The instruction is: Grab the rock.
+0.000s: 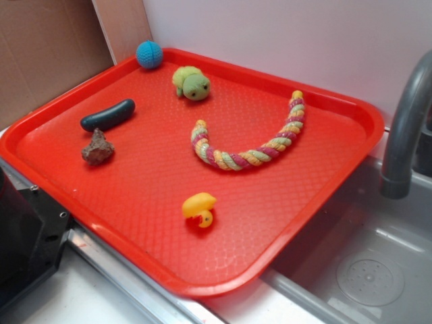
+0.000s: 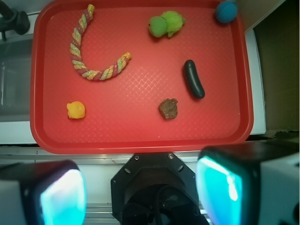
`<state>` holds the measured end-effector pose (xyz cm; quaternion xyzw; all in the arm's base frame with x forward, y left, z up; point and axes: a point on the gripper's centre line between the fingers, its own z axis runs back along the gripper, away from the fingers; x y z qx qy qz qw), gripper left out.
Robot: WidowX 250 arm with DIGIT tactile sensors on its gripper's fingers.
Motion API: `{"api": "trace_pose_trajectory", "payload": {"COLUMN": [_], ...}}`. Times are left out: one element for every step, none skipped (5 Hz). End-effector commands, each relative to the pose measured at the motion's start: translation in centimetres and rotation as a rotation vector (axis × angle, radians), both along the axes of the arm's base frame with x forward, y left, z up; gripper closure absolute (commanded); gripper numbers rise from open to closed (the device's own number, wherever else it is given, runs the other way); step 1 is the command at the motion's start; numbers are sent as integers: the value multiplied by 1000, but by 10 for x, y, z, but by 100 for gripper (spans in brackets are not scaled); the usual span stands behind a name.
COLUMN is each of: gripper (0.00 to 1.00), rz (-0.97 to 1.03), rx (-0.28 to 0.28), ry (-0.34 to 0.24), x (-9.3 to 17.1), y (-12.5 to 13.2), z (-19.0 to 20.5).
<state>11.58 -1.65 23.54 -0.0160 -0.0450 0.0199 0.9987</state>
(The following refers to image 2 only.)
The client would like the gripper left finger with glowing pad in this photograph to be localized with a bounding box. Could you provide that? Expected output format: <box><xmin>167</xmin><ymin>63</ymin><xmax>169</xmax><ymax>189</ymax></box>
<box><xmin>0</xmin><ymin>160</ymin><xmax>87</xmax><ymax>225</ymax></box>

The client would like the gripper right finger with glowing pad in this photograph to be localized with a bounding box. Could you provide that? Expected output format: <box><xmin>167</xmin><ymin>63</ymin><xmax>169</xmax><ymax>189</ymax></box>
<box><xmin>195</xmin><ymin>141</ymin><xmax>300</xmax><ymax>225</ymax></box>

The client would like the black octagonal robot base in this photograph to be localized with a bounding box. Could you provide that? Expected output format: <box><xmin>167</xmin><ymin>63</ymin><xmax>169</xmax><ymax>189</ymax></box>
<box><xmin>111</xmin><ymin>152</ymin><xmax>209</xmax><ymax>225</ymax></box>

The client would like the brown rock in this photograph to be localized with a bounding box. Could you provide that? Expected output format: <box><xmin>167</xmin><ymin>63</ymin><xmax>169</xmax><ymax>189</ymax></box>
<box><xmin>159</xmin><ymin>98</ymin><xmax>178</xmax><ymax>120</ymax></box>

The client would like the yellow rubber duck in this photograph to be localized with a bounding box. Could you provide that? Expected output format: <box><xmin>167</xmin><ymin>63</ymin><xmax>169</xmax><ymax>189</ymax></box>
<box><xmin>66</xmin><ymin>101</ymin><xmax>86</xmax><ymax>119</ymax></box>

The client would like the dark green toy cucumber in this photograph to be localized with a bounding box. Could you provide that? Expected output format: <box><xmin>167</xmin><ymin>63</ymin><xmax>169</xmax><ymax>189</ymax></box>
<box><xmin>183</xmin><ymin>60</ymin><xmax>205</xmax><ymax>99</ymax></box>

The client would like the red plastic tray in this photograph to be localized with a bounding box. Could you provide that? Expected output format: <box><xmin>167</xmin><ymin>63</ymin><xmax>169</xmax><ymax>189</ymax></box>
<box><xmin>30</xmin><ymin>0</ymin><xmax>253</xmax><ymax>154</ymax></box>

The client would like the clear plastic bin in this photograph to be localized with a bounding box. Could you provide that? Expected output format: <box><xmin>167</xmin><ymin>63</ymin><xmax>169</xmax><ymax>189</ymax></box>
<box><xmin>0</xmin><ymin>34</ymin><xmax>33</xmax><ymax>122</ymax></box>

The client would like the blue knitted ball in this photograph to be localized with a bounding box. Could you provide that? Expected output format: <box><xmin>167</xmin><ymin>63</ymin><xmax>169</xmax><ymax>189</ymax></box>
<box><xmin>215</xmin><ymin>1</ymin><xmax>237</xmax><ymax>23</ymax></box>

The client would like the black clamp knob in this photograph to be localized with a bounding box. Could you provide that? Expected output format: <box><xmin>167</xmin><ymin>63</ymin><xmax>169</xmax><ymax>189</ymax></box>
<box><xmin>0</xmin><ymin>0</ymin><xmax>30</xmax><ymax>42</ymax></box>

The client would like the green plush turtle toy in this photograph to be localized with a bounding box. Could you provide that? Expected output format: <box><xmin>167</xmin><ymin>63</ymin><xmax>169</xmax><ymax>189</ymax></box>
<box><xmin>149</xmin><ymin>11</ymin><xmax>186</xmax><ymax>38</ymax></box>

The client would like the multicolour braided rope toy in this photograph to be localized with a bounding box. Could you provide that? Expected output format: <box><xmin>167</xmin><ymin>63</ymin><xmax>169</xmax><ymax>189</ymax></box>
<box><xmin>70</xmin><ymin>4</ymin><xmax>132</xmax><ymax>81</ymax></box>

